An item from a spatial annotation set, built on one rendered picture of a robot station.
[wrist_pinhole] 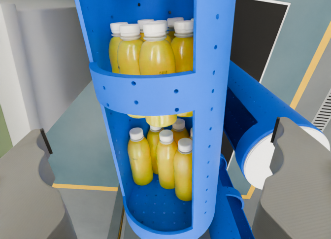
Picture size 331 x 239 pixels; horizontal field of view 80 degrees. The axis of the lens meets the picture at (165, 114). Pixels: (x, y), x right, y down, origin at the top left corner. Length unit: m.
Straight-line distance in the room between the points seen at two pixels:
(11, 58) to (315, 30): 1.82
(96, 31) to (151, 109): 0.23
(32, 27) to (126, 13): 0.21
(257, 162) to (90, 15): 0.63
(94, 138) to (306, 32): 1.91
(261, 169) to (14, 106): 0.71
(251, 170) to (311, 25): 1.35
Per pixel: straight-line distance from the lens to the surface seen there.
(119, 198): 1.45
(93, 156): 2.10
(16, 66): 0.46
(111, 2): 0.53
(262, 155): 0.72
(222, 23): 0.34
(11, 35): 0.46
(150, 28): 0.36
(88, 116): 1.85
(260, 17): 1.52
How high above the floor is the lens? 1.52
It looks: 61 degrees down
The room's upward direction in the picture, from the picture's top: 176 degrees clockwise
